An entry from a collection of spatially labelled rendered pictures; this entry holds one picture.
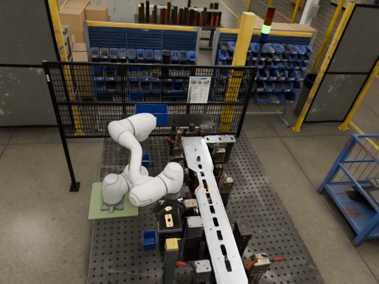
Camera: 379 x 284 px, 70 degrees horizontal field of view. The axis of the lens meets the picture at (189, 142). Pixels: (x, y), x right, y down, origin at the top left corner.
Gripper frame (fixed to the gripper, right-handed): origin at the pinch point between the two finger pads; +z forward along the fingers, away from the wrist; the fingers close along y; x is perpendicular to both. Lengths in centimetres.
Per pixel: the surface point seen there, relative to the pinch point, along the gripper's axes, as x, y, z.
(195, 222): -0.1, 17.1, 9.0
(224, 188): 36, 51, 22
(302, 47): 254, 233, -15
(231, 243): -10.7, 39.8, 19.8
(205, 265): -24.8, 18.0, 14.1
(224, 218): 7.9, 40.8, 19.7
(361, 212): 48, 238, 101
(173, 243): -14.9, 0.7, 4.2
